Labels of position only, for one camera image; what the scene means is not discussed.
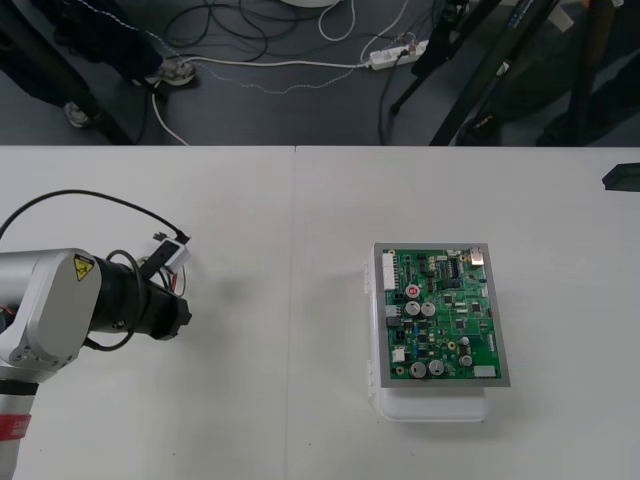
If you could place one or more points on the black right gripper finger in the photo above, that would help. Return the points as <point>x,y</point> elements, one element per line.
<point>625,180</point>

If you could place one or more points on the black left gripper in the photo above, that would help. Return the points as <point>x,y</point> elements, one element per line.
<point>167,315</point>

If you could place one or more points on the silver black left arm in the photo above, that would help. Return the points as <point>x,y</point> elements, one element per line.
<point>45,300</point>

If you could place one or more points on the white power strip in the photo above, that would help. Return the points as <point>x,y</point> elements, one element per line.
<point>395,54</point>

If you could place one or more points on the person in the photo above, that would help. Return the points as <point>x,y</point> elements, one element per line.
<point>140,50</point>

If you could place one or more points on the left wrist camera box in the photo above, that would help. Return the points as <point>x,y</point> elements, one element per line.
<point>176,251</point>

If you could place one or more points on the green circuit board grey frame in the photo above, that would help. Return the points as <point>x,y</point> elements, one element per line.
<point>440,320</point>

